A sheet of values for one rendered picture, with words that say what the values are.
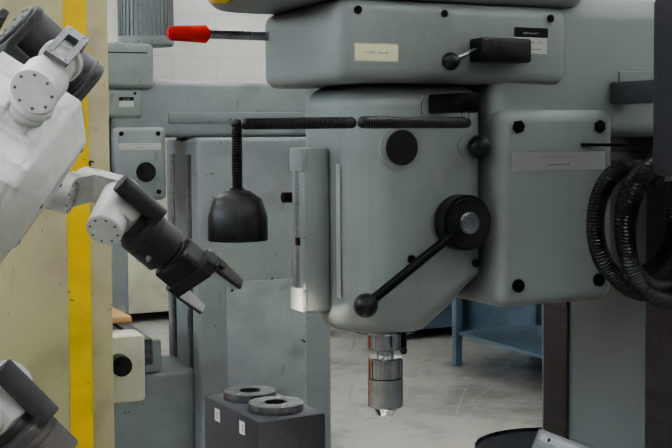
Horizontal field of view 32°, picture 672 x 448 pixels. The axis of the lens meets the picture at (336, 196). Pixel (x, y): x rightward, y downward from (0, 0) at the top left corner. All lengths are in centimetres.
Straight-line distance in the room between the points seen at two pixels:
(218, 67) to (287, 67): 954
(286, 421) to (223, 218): 59
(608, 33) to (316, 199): 46
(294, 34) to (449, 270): 36
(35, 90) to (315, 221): 43
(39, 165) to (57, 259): 152
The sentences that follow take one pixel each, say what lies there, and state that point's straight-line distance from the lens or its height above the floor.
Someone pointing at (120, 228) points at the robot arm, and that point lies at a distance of 202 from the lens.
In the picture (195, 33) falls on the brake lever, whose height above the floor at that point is 170.
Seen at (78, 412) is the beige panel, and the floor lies 83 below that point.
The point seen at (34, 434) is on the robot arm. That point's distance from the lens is 166.
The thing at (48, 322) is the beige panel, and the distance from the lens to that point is 320.
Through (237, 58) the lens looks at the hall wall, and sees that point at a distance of 1114.
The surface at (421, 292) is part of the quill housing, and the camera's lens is 149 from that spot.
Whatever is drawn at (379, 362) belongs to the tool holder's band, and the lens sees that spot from 156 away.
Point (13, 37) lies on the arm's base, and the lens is 187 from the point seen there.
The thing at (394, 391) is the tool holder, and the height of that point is 123.
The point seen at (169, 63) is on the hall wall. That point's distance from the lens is 1092.
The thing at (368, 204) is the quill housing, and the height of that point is 148.
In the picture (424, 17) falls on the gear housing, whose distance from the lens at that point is 145.
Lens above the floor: 157
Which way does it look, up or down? 3 degrees down
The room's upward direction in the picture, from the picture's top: straight up
